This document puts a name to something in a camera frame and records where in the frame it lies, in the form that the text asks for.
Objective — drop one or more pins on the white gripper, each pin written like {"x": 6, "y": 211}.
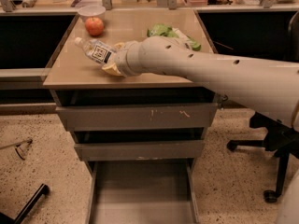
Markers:
{"x": 123, "y": 62}

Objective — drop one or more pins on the clear plastic water bottle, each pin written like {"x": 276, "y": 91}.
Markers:
{"x": 96, "y": 50}

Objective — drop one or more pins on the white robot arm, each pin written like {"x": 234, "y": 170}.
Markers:
{"x": 270, "y": 88}

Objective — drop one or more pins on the grey drawer cabinet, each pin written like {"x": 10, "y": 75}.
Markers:
{"x": 74, "y": 80}

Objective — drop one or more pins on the top grey drawer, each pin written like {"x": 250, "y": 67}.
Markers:
{"x": 136, "y": 117}

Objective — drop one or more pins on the middle grey drawer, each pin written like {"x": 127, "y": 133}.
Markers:
{"x": 127, "y": 151}

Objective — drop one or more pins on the bottom open grey drawer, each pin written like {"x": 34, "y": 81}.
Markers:
{"x": 142, "y": 192}

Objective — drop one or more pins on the red apple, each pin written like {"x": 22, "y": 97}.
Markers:
{"x": 94, "y": 26}

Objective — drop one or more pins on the green chip bag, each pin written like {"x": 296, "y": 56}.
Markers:
{"x": 160, "y": 29}

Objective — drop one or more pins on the white bowl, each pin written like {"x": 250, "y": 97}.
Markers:
{"x": 92, "y": 11}

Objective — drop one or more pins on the metal stand on floor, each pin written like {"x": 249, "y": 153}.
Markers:
{"x": 21, "y": 147}

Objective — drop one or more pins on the black chair leg left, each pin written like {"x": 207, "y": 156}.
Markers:
{"x": 42, "y": 190}

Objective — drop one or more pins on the black office chair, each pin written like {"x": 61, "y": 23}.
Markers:
{"x": 280, "y": 139}

